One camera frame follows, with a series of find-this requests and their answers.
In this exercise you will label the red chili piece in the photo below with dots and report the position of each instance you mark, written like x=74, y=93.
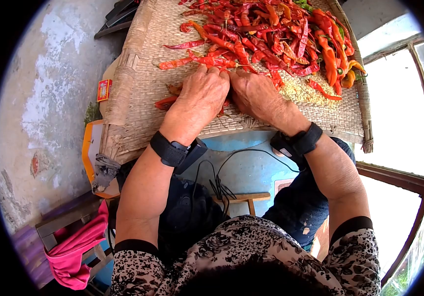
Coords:
x=224, y=107

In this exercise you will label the yellow orange carton box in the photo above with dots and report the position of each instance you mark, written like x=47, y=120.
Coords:
x=90, y=148

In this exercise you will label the wooden chair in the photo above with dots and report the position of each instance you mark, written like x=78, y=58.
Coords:
x=60, y=222

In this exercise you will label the pile of red chili peppers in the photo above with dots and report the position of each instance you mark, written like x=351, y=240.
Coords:
x=271, y=37

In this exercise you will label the person's right fingers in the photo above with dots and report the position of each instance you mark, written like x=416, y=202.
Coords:
x=239, y=79

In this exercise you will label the orange red chili pepper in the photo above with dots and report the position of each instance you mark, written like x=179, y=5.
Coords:
x=175, y=63

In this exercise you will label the brown dried chili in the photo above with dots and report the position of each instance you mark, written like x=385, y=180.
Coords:
x=175, y=88

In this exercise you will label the curved red chili pepper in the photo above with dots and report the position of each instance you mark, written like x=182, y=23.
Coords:
x=323, y=90

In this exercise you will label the long dark red chili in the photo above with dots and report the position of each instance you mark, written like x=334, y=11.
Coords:
x=186, y=45

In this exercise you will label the green leafy bunch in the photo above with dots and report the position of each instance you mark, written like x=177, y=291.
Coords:
x=92, y=114

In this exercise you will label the woven straw tray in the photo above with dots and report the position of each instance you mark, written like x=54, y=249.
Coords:
x=153, y=92

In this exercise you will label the person's left fingers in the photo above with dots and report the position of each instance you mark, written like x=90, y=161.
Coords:
x=212, y=73

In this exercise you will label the person's right hand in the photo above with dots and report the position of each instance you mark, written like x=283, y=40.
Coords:
x=260, y=98

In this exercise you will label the grey rag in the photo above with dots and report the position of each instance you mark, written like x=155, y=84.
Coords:
x=104, y=172

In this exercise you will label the purple board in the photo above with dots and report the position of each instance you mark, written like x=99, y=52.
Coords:
x=30, y=255

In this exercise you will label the heap of pale chili seeds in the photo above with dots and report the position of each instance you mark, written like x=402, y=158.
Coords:
x=300, y=92

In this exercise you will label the small wooden stool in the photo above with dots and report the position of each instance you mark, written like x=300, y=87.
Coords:
x=241, y=198

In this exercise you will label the person's left hand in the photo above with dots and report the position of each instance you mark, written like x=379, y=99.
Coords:
x=197, y=103

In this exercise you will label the black wrist band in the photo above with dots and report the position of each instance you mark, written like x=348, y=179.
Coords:
x=171, y=150
x=304, y=142

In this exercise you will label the pink cloth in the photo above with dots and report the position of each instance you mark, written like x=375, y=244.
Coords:
x=71, y=251

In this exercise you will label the black flat slats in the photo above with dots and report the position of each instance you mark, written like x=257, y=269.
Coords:
x=119, y=18

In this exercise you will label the window with brown frame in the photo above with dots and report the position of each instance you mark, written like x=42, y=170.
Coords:
x=400, y=177

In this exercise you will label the small red yellow box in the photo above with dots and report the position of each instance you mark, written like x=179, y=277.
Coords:
x=104, y=90

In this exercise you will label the person's body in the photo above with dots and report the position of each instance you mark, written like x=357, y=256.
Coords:
x=241, y=251

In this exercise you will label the short red chili pepper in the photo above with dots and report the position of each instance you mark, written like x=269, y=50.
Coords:
x=165, y=103

